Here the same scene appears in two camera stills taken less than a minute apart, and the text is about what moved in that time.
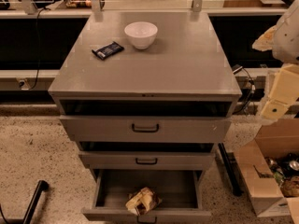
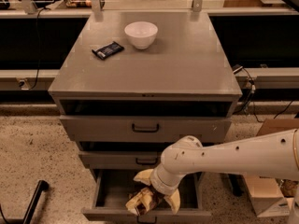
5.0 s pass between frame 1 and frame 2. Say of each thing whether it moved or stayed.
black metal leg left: stayed
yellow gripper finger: moved
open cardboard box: stayed
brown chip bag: stayed
